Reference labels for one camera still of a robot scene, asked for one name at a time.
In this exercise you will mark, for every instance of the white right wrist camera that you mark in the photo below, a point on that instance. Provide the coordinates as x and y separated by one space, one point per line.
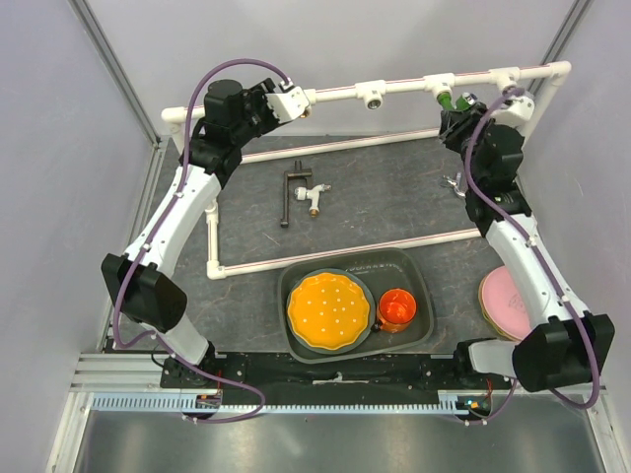
516 111

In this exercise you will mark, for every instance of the grey plate under yellow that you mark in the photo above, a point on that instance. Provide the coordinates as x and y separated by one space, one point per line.
367 320

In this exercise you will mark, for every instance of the green plastic water faucet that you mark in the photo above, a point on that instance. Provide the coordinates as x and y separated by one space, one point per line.
461 103

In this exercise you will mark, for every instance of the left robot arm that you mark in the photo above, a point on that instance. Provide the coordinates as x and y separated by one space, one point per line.
139 281

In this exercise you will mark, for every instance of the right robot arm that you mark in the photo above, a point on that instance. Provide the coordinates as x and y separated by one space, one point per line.
567 344

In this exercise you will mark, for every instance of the dark grey plastic tray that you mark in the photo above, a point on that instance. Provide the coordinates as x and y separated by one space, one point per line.
376 271

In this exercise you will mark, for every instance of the yellow dotted plate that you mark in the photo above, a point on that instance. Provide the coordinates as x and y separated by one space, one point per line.
329 311

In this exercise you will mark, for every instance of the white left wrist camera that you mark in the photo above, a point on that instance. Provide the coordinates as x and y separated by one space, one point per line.
289 103

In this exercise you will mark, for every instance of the white plastic faucet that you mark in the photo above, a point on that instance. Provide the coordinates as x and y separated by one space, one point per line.
302 193

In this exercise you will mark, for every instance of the aluminium frame post right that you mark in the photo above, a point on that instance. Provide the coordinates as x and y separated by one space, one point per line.
545 88

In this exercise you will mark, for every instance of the light blue cable duct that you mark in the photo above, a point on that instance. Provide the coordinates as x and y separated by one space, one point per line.
190 403

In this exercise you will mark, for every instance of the green plate under pink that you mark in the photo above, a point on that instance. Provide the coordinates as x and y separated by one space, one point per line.
497 320

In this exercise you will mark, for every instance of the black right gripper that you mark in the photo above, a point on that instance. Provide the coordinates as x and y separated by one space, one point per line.
454 123

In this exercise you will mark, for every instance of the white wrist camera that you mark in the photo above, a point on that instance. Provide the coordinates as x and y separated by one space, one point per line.
516 111
289 103

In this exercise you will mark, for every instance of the chrome metal faucet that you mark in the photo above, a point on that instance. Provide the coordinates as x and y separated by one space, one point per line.
455 183

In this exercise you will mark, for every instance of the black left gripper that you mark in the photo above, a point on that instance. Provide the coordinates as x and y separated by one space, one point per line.
257 95

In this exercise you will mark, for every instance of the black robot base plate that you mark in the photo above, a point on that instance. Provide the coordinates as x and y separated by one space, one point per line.
429 372

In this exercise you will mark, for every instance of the aluminium frame post left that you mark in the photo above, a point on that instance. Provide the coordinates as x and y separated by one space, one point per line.
97 36

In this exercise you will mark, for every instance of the aluminium frame post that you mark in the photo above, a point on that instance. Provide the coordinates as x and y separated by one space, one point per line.
97 36
545 88

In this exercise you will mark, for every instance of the white PVC pipe frame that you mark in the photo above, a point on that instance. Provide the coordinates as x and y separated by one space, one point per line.
362 172

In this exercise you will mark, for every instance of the orange mug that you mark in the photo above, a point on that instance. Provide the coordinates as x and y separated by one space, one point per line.
395 311

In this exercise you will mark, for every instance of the dark bronze faucet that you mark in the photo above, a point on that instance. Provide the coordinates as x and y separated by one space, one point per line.
297 173

